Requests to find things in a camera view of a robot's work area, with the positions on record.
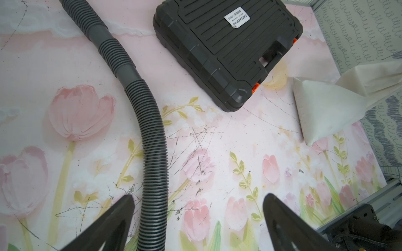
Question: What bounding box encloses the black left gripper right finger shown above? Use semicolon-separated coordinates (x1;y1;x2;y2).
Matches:
263;193;336;251

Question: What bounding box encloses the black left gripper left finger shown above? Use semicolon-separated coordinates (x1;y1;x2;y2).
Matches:
63;195;135;251

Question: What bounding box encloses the beige cloth soil bag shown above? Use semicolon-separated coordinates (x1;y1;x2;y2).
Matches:
292;59;402;146

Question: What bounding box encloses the black plastic tool case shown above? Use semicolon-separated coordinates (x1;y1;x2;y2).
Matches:
153;1;303;113

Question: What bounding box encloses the black corrugated hose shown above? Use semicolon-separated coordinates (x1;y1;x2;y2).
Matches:
59;0;169;251

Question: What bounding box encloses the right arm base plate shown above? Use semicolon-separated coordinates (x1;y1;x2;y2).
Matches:
322;204;402;251

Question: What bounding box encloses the aluminium mounting rail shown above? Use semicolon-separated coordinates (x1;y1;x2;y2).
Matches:
316;178;402;234

